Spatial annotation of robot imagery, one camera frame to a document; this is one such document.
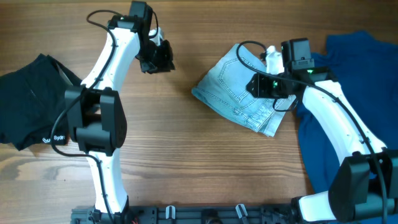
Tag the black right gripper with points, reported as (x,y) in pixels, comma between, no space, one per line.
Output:
(259,81)

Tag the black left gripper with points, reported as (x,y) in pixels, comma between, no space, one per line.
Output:
(165,65)

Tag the light blue denim shorts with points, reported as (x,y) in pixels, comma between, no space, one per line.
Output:
(223,89)

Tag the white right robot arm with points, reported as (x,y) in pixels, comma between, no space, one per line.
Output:
(365,185)

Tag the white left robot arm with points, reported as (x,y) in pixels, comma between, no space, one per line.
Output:
(95,114)

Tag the blue shirt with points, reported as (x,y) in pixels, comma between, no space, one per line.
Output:
(366,69)

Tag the black garment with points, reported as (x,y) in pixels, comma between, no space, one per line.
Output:
(32,99)

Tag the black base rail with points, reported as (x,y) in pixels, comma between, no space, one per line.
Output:
(264,214)

